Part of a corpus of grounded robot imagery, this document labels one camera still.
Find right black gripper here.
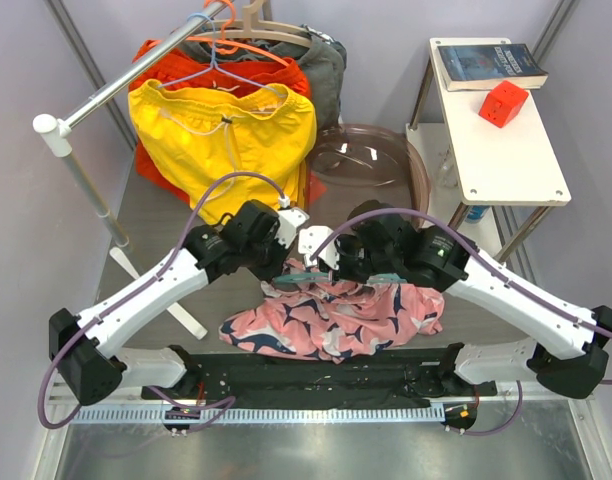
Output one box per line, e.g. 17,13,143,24
319,233,398,285

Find teal plastic hanger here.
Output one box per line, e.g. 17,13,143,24
267,259,406,289

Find pink whale print shorts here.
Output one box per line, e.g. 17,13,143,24
219,281,445,364

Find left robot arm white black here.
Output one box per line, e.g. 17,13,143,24
49,200,309,406

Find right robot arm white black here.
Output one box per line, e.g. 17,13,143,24
312,201,612,399

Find yellow shorts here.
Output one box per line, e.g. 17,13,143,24
128,79,316,223

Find orange shorts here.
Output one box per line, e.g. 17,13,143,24
128,37,312,201

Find orange plastic hanger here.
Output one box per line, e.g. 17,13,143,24
186,0,288,66

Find beige wooden hanger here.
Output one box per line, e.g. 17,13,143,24
216,0,312,48

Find transparent brown plastic basin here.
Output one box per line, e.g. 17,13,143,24
306,124,431,228

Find white two-tier shelf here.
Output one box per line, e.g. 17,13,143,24
406,38,571,273

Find grey garment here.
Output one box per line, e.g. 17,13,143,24
178,24,348,131

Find red cube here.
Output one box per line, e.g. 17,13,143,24
479,81,529,128

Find dark blue book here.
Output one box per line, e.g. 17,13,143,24
437,43,548,91

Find silver clothes rack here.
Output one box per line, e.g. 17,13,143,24
32,0,209,341

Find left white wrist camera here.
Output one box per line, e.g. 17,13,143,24
275,196,310,250

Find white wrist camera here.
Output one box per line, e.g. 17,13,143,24
275,196,310,250
298,226,340,270

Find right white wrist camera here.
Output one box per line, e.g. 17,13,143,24
298,226,340,270

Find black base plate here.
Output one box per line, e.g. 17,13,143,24
163,349,497,410

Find perforated metal cable rail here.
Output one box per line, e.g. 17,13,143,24
72,403,445,425

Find blue wire hanger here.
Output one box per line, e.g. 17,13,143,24
158,13,287,100

